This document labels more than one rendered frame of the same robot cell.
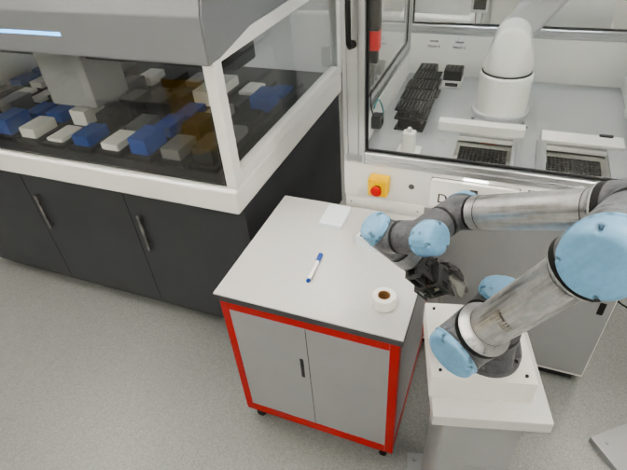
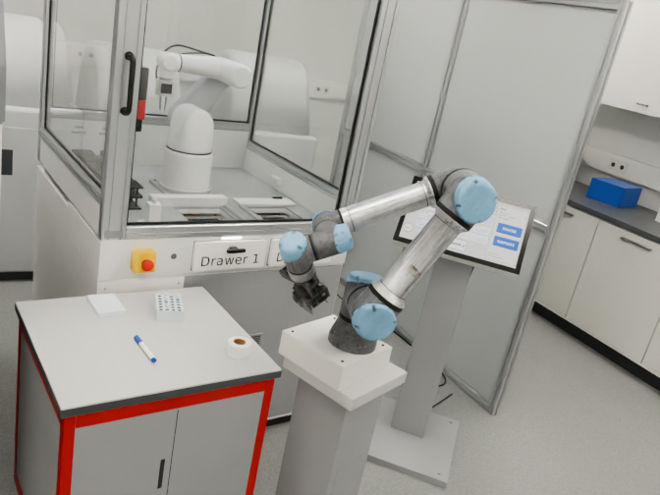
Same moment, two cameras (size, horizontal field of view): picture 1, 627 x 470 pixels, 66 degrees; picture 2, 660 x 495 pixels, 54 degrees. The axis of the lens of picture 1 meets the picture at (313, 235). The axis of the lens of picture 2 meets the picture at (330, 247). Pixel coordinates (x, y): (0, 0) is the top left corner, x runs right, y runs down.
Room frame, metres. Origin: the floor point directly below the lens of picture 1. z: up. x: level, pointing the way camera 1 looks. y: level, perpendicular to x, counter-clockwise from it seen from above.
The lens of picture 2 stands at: (0.03, 1.22, 1.75)
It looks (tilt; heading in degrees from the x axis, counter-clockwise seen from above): 19 degrees down; 298
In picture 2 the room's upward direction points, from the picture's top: 12 degrees clockwise
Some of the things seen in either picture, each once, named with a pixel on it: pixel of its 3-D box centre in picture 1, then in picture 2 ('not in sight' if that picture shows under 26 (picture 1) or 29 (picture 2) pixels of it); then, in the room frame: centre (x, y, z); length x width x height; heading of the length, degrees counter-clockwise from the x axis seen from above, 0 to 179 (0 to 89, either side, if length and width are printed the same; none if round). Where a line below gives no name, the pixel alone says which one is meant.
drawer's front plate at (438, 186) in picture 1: (472, 198); (230, 254); (1.36, -0.56, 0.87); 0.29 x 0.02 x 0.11; 66
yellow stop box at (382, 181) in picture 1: (378, 186); (143, 260); (1.48, -0.25, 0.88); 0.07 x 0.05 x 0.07; 66
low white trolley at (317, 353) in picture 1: (337, 326); (135, 438); (1.25, -0.06, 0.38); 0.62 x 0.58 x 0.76; 66
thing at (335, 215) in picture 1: (335, 216); (106, 304); (1.46, -0.09, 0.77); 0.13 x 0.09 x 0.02; 156
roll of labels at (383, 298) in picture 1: (383, 299); (239, 347); (1.00, -0.20, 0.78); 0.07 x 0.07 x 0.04
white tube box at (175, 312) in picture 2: (375, 234); (168, 307); (1.31, -0.22, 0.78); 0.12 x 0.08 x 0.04; 139
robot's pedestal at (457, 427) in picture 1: (464, 444); (323, 463); (0.74, -0.41, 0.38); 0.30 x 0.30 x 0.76; 80
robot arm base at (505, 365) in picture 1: (492, 339); (355, 328); (0.74, -0.41, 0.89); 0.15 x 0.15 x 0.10
